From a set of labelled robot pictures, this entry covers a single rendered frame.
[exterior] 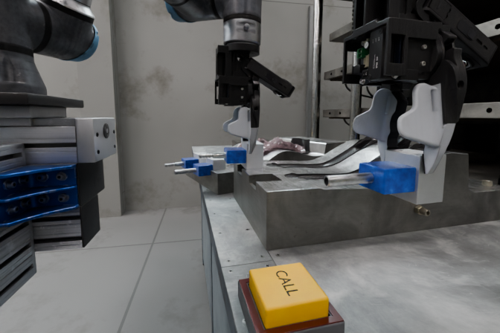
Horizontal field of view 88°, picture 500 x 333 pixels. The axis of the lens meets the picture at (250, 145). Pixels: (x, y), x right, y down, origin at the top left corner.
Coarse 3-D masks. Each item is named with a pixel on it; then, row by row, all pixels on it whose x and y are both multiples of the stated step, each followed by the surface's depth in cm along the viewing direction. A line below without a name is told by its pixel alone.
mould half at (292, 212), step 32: (320, 160) 65; (352, 160) 58; (448, 160) 45; (256, 192) 43; (288, 192) 38; (320, 192) 39; (352, 192) 41; (448, 192) 46; (480, 192) 47; (256, 224) 43; (288, 224) 39; (320, 224) 40; (352, 224) 41; (384, 224) 43; (416, 224) 45; (448, 224) 46
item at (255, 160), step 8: (256, 144) 53; (216, 152) 54; (224, 152) 54; (232, 152) 52; (240, 152) 53; (248, 152) 53; (256, 152) 53; (232, 160) 53; (240, 160) 53; (248, 160) 53; (256, 160) 54; (248, 168) 53
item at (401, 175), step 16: (400, 160) 30; (416, 160) 28; (336, 176) 28; (352, 176) 28; (368, 176) 29; (384, 176) 27; (400, 176) 28; (416, 176) 28; (432, 176) 28; (384, 192) 27; (400, 192) 28; (416, 192) 28; (432, 192) 29
